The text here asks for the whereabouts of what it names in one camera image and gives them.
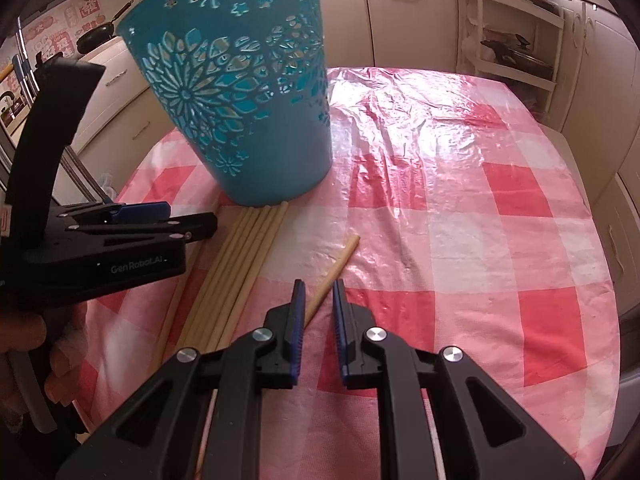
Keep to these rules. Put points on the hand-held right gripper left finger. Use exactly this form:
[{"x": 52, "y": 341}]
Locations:
[{"x": 298, "y": 327}]

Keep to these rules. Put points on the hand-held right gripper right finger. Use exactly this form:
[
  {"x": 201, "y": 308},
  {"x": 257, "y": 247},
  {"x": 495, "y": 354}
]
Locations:
[{"x": 340, "y": 332}]

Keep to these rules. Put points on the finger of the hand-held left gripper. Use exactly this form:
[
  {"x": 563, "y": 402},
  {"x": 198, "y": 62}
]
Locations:
[
  {"x": 195, "y": 225},
  {"x": 142, "y": 211}
]

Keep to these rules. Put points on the bundle of wooden chopsticks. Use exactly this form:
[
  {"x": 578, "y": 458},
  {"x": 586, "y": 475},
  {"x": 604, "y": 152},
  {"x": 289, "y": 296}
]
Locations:
[{"x": 240, "y": 270}]

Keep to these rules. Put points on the teal perforated plastic basket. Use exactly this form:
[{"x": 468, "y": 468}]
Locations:
[{"x": 280, "y": 125}]

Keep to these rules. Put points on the person's left hand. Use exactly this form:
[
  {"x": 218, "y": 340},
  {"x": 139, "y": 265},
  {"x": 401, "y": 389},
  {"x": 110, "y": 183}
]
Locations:
[{"x": 70, "y": 345}]

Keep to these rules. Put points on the clear plastic bag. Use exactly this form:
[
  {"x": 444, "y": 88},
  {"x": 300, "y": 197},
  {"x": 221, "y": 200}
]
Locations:
[{"x": 107, "y": 187}]

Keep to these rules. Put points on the pink checkered tablecloth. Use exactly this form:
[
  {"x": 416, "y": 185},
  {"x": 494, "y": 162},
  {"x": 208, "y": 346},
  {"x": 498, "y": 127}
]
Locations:
[{"x": 450, "y": 260}]

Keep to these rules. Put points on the black frying pan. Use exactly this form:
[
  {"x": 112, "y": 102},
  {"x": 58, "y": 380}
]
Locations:
[{"x": 97, "y": 35}]

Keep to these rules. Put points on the beige kitchen cabinet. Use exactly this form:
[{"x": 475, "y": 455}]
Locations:
[{"x": 400, "y": 20}]

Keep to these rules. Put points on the white side table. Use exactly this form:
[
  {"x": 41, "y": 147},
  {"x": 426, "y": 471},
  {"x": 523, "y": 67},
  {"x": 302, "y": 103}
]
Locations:
[{"x": 585, "y": 160}]

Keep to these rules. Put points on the dark lidded pot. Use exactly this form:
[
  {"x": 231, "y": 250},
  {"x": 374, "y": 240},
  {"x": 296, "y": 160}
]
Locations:
[{"x": 520, "y": 57}]

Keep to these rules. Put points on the white shelf rack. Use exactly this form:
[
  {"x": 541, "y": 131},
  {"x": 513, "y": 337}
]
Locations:
[{"x": 542, "y": 25}]

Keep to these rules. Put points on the beige tall cabinet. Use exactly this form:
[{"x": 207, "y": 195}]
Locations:
[{"x": 605, "y": 60}]

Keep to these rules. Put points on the red and white wall stickers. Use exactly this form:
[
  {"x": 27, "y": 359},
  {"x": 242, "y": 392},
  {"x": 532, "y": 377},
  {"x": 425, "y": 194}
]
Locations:
[{"x": 55, "y": 30}]

